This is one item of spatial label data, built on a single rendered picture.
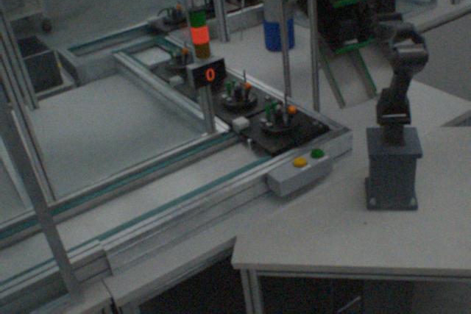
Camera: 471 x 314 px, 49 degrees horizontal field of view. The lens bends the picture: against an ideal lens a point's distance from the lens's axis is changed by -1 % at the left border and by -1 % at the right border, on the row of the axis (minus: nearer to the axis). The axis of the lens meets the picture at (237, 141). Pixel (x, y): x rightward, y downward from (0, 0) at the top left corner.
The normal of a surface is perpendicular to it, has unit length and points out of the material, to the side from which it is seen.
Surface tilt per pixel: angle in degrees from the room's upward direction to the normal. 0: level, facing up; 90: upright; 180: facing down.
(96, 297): 0
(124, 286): 0
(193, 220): 90
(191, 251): 0
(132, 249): 90
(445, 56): 90
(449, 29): 90
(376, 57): 45
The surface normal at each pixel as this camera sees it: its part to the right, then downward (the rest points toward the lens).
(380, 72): 0.19, -0.28
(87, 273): 0.55, 0.39
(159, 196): -0.11, -0.84
